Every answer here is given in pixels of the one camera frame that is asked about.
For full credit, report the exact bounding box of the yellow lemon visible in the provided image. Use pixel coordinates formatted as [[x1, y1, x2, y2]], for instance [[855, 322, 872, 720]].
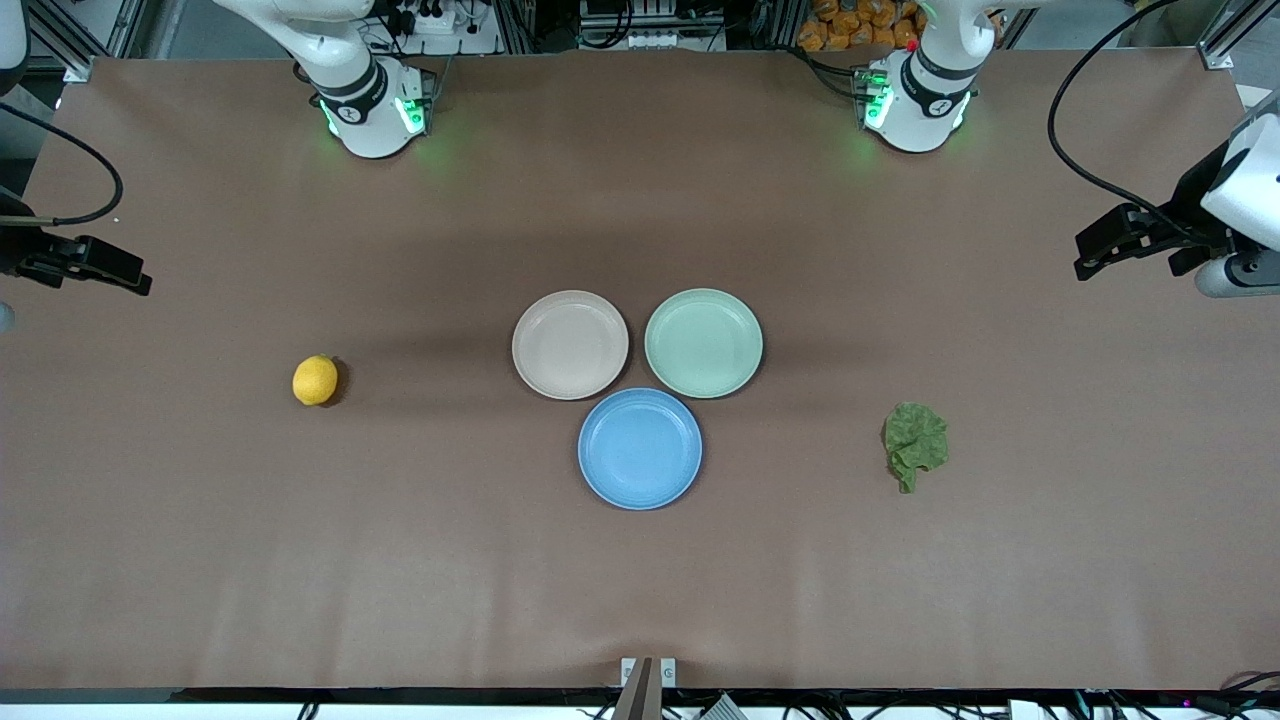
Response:
[[292, 355, 339, 407]]

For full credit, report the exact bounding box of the green lettuce leaf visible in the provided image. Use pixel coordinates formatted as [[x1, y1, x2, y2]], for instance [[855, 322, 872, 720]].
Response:
[[883, 402, 950, 494]]

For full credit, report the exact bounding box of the bag of oranges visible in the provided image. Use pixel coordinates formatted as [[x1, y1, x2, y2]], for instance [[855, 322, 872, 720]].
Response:
[[798, 0, 926, 53]]

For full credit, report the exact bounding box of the white power strip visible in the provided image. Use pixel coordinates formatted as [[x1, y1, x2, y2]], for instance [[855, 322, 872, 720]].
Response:
[[385, 0, 501, 56]]

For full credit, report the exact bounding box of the pale green round plate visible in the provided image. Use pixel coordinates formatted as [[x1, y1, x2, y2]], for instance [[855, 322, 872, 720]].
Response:
[[644, 288, 764, 399]]

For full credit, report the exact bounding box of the beige round plate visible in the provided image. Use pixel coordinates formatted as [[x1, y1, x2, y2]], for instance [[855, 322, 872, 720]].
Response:
[[511, 290, 630, 401]]

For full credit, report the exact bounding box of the blue round plate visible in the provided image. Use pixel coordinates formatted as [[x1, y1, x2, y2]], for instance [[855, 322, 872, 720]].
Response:
[[577, 388, 703, 511]]

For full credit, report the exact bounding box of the brown table cover sheet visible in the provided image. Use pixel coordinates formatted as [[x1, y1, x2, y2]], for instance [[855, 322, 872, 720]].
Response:
[[0, 50, 1280, 693]]

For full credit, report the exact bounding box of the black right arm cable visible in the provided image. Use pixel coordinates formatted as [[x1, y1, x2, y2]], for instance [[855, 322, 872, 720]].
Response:
[[0, 103, 125, 227]]

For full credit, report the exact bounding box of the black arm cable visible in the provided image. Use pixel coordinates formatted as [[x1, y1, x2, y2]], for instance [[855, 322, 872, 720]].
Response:
[[1047, 0, 1201, 239], [0, 103, 125, 227]]

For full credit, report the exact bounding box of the aluminium frame profile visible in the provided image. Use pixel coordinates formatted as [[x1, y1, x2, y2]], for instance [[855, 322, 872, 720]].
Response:
[[1195, 0, 1280, 71], [25, 0, 136, 83]]

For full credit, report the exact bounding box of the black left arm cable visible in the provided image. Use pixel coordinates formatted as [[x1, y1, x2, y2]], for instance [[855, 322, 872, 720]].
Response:
[[1047, 0, 1201, 239]]

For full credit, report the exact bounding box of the metal table edge bracket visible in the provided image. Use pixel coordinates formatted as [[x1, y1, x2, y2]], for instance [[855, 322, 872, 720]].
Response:
[[620, 657, 677, 720]]

